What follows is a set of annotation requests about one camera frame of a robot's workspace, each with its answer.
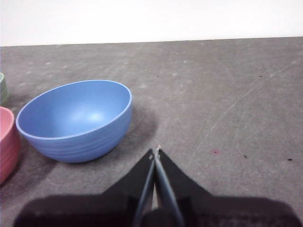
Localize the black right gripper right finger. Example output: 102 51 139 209
155 148 298 227

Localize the red ribbed bowl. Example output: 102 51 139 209
0 106 21 185

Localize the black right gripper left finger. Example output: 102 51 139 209
13 148 156 227

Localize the green ribbed bowl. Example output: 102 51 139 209
0 72 10 106

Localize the blue ribbed bowl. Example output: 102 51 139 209
16 79 133 163

